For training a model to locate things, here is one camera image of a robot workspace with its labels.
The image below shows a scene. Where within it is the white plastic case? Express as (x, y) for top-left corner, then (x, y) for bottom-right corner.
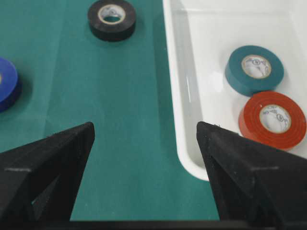
(163, 0), (307, 181)

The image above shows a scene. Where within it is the teal green tape roll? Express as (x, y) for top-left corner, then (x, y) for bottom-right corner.
(225, 45), (284, 96)

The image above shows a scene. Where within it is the green table cloth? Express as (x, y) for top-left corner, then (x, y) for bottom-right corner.
(0, 0), (218, 220)

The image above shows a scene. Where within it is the black tape roll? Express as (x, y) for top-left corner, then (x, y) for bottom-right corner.
(87, 0), (136, 42)

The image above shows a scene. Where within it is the blue tape roll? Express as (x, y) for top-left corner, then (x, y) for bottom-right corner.
(0, 57), (22, 112)

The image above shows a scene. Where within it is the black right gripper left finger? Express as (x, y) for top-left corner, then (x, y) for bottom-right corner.
(0, 122), (95, 222)

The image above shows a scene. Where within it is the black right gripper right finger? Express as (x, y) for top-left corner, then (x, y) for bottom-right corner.
(197, 122), (307, 222)

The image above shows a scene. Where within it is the red tape roll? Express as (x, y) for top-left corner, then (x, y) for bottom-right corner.
(238, 91), (307, 150)

